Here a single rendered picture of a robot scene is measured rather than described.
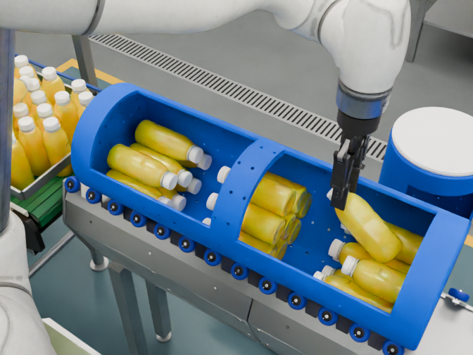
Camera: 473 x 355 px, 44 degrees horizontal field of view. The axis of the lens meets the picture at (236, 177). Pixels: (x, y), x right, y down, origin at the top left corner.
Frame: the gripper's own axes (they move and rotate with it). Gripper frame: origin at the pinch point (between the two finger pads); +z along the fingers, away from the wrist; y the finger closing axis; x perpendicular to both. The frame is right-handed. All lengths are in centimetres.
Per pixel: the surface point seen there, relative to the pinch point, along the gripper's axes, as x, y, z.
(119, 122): 62, 3, 13
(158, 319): 62, 5, 108
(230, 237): 17.9, -13.8, 12.8
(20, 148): 85, -12, 21
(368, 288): -11.2, -8.5, 15.0
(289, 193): 11.7, -0.2, 7.8
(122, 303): 63, -9, 80
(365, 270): -9.4, -6.7, 12.5
